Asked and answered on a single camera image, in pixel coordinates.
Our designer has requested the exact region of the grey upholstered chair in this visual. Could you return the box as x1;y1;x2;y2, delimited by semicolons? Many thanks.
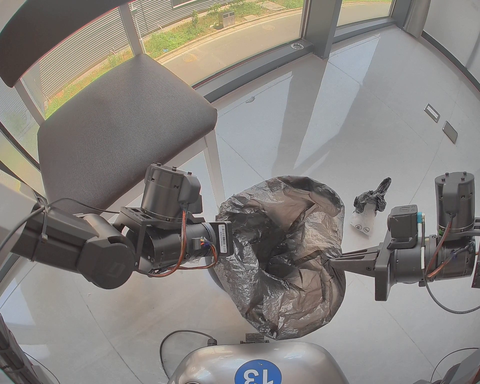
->
0;0;226;226

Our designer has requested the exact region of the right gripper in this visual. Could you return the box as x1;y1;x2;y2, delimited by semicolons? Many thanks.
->
327;234;474;301

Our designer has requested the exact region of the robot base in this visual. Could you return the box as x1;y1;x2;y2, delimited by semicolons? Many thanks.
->
176;332;351;384

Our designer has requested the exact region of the white trash bin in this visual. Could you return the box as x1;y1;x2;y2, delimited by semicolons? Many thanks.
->
209;264;229;297

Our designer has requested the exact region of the black plastic bag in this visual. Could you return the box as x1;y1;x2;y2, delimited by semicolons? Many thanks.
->
214;175;346;340

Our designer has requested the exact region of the black plastic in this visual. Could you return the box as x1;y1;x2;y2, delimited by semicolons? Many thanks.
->
354;177;392;214

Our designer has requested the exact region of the clear printed wrapper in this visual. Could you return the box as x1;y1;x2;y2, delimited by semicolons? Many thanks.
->
349;204;377;238

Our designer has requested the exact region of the black cable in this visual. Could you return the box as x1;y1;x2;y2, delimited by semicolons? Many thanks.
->
430;347;480;383
423;277;480;314
0;198;122;253
159;330;218;377

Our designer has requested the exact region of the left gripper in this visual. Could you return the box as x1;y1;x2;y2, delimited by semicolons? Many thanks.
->
144;220;234;272

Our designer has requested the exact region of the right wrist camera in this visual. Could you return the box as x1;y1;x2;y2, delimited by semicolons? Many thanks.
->
386;204;426;250

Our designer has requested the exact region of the window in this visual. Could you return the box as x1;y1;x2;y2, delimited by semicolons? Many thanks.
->
0;0;432;173

